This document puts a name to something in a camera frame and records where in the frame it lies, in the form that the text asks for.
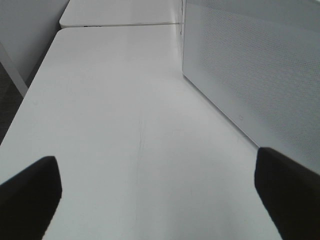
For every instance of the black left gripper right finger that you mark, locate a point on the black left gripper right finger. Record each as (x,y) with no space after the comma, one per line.
(290,193)

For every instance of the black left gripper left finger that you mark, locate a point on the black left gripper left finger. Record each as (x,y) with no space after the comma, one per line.
(29,199)

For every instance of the white table leg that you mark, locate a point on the white table leg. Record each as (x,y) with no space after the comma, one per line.
(12,72)

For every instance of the white microwave oven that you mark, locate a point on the white microwave oven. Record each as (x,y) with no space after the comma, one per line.
(181,15)

